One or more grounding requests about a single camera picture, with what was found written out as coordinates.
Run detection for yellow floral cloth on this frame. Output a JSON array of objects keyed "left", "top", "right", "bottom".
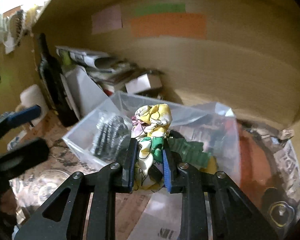
[{"left": 131, "top": 103, "right": 172, "bottom": 192}]

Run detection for black round yellow-rimmed object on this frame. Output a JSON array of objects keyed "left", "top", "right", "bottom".
[{"left": 261, "top": 187, "right": 295, "bottom": 229}]

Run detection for orange red bag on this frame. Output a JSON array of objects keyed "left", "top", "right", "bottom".
[{"left": 237, "top": 121, "right": 275, "bottom": 206}]

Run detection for green cloth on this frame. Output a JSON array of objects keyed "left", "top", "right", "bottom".
[{"left": 167, "top": 138, "right": 211, "bottom": 168}]

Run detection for clear plastic storage bin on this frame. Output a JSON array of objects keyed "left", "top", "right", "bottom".
[{"left": 63, "top": 92, "right": 241, "bottom": 183}]

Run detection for black white striped cloth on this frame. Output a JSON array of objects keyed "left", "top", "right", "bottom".
[{"left": 90, "top": 113, "right": 130, "bottom": 163}]

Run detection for white paper folder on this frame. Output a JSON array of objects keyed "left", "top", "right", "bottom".
[{"left": 61, "top": 65, "right": 108, "bottom": 120}]

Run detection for white cylinder roll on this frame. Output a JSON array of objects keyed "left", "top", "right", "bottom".
[{"left": 20, "top": 84, "right": 49, "bottom": 126}]

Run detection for black bottle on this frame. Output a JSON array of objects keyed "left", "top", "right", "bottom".
[{"left": 38, "top": 33, "right": 78, "bottom": 127}]

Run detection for stack of magazines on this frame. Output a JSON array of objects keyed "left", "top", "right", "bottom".
[{"left": 56, "top": 46, "right": 140, "bottom": 84}]

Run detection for small white cardboard box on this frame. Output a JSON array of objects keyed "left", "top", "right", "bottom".
[{"left": 125, "top": 74, "right": 162, "bottom": 94}]

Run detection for white fluffy plush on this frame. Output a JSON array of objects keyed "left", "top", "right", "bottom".
[{"left": 0, "top": 9, "right": 25, "bottom": 54}]

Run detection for orange paper sheet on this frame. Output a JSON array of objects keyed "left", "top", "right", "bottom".
[{"left": 130, "top": 12, "right": 206, "bottom": 39}]

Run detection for pink sticky note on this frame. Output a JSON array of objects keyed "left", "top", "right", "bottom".
[{"left": 91, "top": 4, "right": 122, "bottom": 35}]

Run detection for green paper strip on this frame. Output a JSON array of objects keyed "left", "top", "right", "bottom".
[{"left": 133, "top": 3, "right": 186, "bottom": 17}]

